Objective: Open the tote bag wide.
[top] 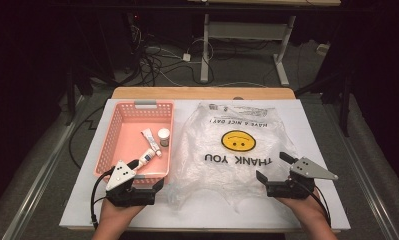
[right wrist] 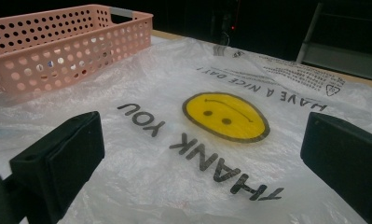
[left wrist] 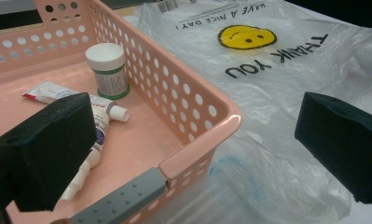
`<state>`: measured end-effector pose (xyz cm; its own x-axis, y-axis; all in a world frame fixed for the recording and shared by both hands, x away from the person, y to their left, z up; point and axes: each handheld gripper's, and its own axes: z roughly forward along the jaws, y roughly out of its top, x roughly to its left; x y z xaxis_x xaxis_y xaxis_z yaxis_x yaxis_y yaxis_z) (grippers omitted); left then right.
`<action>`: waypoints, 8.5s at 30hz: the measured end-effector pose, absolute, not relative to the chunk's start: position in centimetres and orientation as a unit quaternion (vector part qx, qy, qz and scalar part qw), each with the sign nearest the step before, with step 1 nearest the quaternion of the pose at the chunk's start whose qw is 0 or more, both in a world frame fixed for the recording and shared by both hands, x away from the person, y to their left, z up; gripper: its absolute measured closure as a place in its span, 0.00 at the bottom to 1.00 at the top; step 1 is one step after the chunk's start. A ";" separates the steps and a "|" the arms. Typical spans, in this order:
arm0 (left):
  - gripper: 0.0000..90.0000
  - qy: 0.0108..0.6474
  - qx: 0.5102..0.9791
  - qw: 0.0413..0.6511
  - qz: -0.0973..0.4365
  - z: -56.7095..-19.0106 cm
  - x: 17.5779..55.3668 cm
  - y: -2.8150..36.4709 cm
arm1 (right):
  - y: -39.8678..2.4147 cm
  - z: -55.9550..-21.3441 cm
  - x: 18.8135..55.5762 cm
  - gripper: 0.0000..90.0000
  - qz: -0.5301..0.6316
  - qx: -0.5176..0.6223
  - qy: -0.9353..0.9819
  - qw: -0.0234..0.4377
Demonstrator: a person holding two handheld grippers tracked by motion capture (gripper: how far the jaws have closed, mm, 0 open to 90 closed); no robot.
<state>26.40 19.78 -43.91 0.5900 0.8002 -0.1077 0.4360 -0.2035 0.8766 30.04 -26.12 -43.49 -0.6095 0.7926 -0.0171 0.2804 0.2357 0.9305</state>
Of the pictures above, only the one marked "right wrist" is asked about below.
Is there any clear smiley print plastic bag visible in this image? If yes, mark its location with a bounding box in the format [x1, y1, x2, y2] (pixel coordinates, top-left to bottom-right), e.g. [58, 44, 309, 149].
[0, 35, 372, 224]

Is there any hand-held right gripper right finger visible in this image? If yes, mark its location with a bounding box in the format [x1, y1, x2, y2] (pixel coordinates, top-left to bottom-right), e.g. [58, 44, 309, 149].
[299, 111, 372, 224]

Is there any pink perforated plastic basket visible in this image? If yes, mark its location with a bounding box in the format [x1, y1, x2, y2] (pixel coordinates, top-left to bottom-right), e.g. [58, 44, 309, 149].
[0, 4, 154, 94]

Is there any white metal desk frame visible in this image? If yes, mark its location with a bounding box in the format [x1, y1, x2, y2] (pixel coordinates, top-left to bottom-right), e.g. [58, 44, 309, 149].
[296, 1, 372, 82]

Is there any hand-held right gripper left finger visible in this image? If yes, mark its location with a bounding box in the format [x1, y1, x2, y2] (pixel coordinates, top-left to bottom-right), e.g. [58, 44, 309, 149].
[9, 110, 106, 224]

